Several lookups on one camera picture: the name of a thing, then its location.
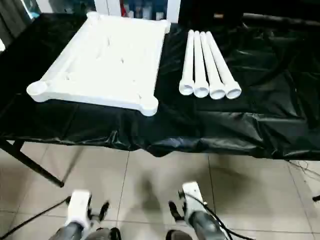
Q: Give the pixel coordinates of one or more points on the white plastic table leg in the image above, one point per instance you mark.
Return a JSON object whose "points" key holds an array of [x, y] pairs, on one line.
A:
{"points": [[188, 65], [199, 70], [222, 70], [211, 70]]}

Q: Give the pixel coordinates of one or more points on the white plastic table top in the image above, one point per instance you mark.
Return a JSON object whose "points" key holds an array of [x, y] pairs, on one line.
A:
{"points": [[105, 60]]}

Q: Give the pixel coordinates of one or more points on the black plastic mat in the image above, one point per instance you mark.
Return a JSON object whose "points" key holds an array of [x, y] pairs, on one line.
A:
{"points": [[260, 115]]}

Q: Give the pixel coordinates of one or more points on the white cabinet with glass doors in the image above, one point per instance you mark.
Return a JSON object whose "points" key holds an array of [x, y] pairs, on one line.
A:
{"points": [[114, 6]]}

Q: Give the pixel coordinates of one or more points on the grey curtain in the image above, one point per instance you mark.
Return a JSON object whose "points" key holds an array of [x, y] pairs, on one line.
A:
{"points": [[12, 20]]}

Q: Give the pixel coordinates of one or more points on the black metal table frame leg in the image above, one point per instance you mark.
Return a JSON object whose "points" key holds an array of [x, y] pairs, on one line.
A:
{"points": [[35, 167]]}

